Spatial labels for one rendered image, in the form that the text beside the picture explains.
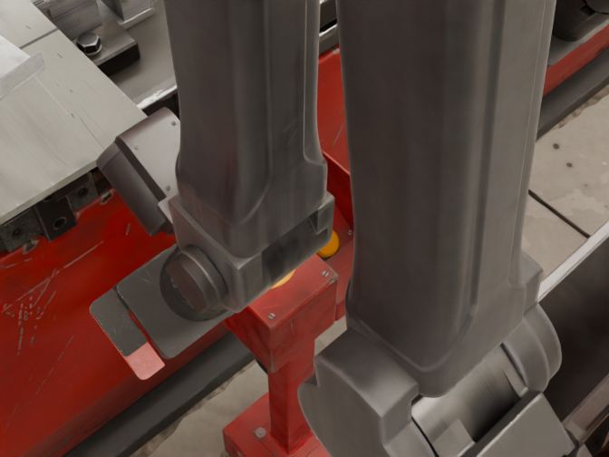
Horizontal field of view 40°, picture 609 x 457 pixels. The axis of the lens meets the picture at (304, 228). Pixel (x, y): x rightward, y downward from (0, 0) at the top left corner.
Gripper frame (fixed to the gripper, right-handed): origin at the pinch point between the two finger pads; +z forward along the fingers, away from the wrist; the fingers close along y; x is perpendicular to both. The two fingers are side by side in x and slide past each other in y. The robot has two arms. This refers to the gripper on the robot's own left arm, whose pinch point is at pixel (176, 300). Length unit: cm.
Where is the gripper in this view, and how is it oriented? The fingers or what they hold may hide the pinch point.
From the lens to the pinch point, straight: 70.5
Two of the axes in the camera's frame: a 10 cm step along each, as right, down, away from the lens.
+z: -3.2, 2.2, 9.2
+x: 6.0, 8.0, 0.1
